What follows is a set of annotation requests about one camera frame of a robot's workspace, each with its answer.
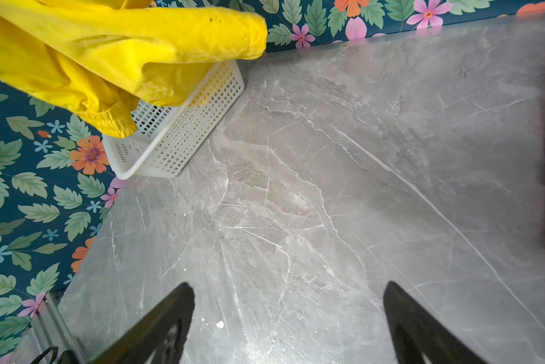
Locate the yellow shorts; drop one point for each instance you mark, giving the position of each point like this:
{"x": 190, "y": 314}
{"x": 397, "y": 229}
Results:
{"x": 99, "y": 59}

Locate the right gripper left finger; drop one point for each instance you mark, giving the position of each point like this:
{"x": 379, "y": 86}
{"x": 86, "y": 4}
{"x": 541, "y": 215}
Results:
{"x": 160, "y": 336}

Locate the white plastic laundry basket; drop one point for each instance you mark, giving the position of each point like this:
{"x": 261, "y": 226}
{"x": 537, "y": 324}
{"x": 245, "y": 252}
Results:
{"x": 167, "y": 137}

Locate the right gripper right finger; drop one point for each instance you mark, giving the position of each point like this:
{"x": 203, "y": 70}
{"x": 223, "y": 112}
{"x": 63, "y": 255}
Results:
{"x": 417, "y": 336}

